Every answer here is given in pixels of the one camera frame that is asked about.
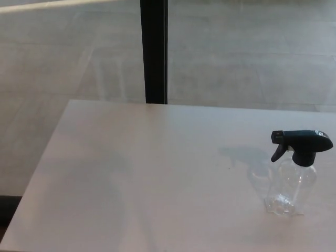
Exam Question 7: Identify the black trigger spray lid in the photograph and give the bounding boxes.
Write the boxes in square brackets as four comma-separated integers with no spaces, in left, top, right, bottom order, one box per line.
[270,130,334,167]

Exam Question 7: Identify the white desk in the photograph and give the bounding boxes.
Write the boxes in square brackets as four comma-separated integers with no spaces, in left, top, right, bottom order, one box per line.
[0,99,336,252]

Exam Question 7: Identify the clear plastic spray bottle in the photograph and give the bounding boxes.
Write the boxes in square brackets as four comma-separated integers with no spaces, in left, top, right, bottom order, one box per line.
[264,156,318,216]

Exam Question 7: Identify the black vertical window post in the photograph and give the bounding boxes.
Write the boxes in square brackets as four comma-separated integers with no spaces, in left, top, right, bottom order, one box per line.
[140,0,169,105]

